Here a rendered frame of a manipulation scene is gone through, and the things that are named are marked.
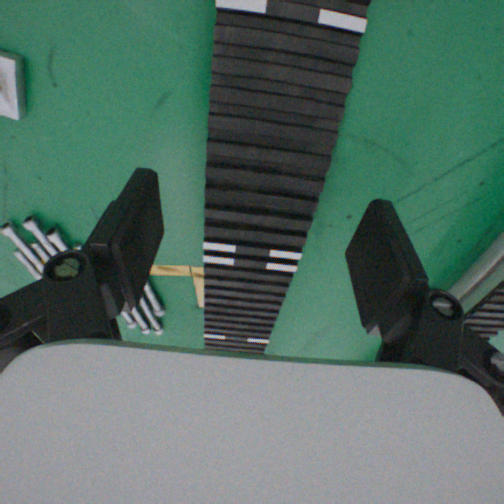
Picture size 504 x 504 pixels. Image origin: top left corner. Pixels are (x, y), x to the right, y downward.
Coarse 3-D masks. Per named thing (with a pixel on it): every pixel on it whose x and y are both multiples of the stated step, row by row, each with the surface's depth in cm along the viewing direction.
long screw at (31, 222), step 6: (30, 216) 17; (24, 222) 17; (30, 222) 17; (36, 222) 18; (30, 228) 17; (36, 228) 18; (36, 234) 18; (42, 234) 18; (42, 240) 18; (48, 240) 19; (48, 246) 19; (54, 246) 19; (54, 252) 19
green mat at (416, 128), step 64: (0, 0) 9; (64, 0) 9; (128, 0) 10; (192, 0) 10; (384, 0) 9; (448, 0) 9; (64, 64) 11; (128, 64) 11; (192, 64) 11; (384, 64) 11; (448, 64) 11; (0, 128) 13; (64, 128) 13; (128, 128) 14; (192, 128) 14; (384, 128) 13; (448, 128) 13; (0, 192) 16; (64, 192) 16; (192, 192) 16; (384, 192) 16; (448, 192) 15; (0, 256) 21; (192, 256) 20; (320, 256) 20; (448, 256) 19; (192, 320) 27; (320, 320) 26
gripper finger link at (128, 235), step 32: (128, 192) 8; (96, 224) 8; (128, 224) 8; (160, 224) 11; (96, 256) 7; (128, 256) 8; (32, 288) 7; (128, 288) 8; (0, 320) 6; (32, 320) 6
